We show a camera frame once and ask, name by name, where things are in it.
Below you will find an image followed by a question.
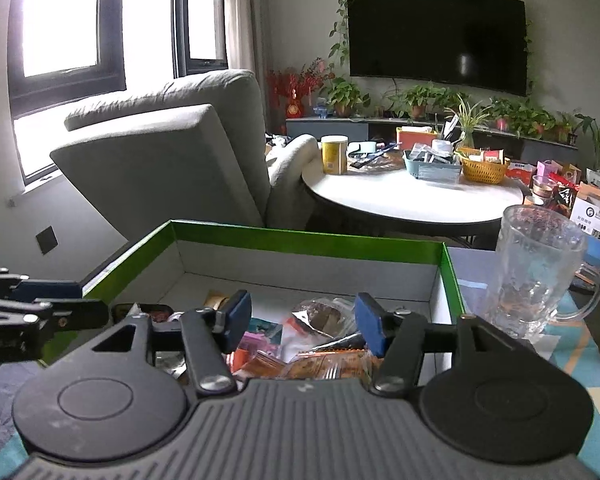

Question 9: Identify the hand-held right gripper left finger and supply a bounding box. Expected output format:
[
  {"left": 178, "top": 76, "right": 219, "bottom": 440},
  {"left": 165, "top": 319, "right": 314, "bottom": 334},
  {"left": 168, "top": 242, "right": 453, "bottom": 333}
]
[{"left": 87, "top": 289, "right": 253, "bottom": 396}]

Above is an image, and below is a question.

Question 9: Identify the spider plant in vase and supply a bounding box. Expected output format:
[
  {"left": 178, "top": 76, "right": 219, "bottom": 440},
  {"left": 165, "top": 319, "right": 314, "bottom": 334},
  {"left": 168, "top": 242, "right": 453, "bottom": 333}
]
[{"left": 442, "top": 92, "right": 491, "bottom": 148}]

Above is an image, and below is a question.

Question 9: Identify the blue plastic basket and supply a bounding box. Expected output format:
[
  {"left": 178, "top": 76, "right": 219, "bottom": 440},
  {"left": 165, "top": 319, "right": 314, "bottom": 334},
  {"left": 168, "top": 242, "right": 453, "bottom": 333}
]
[{"left": 402, "top": 147, "right": 463, "bottom": 185}]

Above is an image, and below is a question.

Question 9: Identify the white round table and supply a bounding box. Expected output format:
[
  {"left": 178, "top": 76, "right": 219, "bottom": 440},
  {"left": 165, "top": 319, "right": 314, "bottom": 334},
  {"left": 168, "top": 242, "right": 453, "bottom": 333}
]
[{"left": 301, "top": 152, "right": 533, "bottom": 251}]

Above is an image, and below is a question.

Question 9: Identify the dark wall socket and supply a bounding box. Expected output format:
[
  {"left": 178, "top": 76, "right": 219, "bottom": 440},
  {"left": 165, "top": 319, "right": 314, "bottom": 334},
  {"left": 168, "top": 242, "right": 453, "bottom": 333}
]
[{"left": 35, "top": 225, "right": 59, "bottom": 256}]

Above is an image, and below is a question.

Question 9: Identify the blue and white carton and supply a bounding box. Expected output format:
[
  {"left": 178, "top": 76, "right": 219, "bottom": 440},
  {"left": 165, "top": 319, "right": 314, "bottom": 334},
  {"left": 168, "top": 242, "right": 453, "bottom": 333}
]
[{"left": 570, "top": 182, "right": 600, "bottom": 268}]

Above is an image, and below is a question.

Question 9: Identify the green cardboard box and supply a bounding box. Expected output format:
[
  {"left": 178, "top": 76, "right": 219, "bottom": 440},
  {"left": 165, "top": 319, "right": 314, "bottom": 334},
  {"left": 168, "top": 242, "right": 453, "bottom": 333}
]
[{"left": 37, "top": 219, "right": 467, "bottom": 393}]

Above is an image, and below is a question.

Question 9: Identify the dark framed window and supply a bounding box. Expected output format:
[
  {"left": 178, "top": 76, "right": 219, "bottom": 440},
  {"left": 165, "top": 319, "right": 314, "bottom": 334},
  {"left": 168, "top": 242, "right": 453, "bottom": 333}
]
[
  {"left": 7, "top": 0, "right": 127, "bottom": 186},
  {"left": 171, "top": 0, "right": 229, "bottom": 79}
]

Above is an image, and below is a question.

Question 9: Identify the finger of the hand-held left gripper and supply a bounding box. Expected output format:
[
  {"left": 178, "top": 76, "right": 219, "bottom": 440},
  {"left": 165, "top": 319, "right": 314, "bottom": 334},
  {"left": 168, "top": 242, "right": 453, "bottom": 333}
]
[
  {"left": 0, "top": 266, "right": 83, "bottom": 303},
  {"left": 0, "top": 296, "right": 112, "bottom": 333}
]

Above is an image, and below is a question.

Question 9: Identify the grey armchair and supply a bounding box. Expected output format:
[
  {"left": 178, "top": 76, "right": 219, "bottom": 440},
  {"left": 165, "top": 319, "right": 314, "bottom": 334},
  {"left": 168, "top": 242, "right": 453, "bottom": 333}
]
[{"left": 50, "top": 69, "right": 321, "bottom": 241}]

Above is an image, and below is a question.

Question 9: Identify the yellow woven basket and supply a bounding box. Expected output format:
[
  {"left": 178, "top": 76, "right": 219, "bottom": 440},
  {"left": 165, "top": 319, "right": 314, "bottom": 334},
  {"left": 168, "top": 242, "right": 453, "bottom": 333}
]
[{"left": 457, "top": 152, "right": 511, "bottom": 185}]

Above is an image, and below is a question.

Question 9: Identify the yellow can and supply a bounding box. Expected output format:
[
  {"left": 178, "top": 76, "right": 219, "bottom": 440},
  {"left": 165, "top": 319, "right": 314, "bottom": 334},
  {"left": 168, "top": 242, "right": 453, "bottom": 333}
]
[{"left": 321, "top": 135, "right": 350, "bottom": 176}]

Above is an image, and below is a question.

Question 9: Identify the red flower arrangement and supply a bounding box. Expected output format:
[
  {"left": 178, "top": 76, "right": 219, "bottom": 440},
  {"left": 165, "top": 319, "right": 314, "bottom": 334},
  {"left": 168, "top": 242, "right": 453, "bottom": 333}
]
[{"left": 267, "top": 57, "right": 333, "bottom": 120}]

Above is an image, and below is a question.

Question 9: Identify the small potted green plant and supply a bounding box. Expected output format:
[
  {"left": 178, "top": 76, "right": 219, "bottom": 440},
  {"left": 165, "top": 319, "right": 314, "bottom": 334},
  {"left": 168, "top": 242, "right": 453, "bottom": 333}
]
[{"left": 552, "top": 112, "right": 581, "bottom": 143}]

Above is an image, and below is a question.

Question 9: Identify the grey television cabinet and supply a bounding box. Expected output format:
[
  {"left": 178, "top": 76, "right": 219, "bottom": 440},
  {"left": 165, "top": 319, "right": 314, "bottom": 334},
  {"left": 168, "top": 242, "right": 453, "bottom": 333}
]
[{"left": 285, "top": 116, "right": 579, "bottom": 163}]

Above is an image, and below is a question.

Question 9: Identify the black wall television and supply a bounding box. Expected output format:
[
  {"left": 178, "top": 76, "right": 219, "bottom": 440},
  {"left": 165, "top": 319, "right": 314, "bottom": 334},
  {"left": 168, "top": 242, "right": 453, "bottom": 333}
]
[{"left": 346, "top": 0, "right": 527, "bottom": 97}]

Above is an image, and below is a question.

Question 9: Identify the clear glass mug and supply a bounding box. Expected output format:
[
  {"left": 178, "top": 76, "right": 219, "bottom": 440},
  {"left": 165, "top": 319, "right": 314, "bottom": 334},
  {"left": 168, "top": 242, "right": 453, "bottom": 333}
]
[{"left": 475, "top": 204, "right": 600, "bottom": 341}]

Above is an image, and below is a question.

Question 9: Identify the wide potted green plant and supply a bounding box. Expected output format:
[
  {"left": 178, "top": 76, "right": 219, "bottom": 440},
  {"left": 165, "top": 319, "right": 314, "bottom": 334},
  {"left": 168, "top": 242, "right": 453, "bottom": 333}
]
[{"left": 487, "top": 97, "right": 556, "bottom": 138}]

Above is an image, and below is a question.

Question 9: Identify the potted pothos plant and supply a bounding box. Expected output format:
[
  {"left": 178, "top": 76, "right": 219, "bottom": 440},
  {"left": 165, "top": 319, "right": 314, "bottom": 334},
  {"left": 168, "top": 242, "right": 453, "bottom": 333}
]
[{"left": 325, "top": 76, "right": 371, "bottom": 118}]

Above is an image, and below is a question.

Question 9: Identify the light curtain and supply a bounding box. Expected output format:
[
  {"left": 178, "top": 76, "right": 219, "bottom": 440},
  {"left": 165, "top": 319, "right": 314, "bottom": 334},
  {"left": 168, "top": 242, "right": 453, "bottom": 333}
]
[{"left": 223, "top": 0, "right": 271, "bottom": 126}]

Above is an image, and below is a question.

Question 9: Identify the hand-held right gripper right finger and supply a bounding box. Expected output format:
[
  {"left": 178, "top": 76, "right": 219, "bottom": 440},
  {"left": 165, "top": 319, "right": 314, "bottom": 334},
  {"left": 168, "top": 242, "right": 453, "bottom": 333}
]
[{"left": 355, "top": 292, "right": 521, "bottom": 395}]

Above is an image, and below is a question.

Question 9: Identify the pile of snack packets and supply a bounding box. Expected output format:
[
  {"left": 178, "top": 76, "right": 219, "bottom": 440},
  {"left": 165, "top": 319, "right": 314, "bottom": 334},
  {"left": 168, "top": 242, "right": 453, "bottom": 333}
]
[{"left": 112, "top": 287, "right": 388, "bottom": 386}]

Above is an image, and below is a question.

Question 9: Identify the green climbing vine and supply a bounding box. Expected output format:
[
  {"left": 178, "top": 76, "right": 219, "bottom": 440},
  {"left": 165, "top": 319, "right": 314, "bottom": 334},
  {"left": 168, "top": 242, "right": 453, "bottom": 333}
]
[{"left": 330, "top": 0, "right": 536, "bottom": 96}]

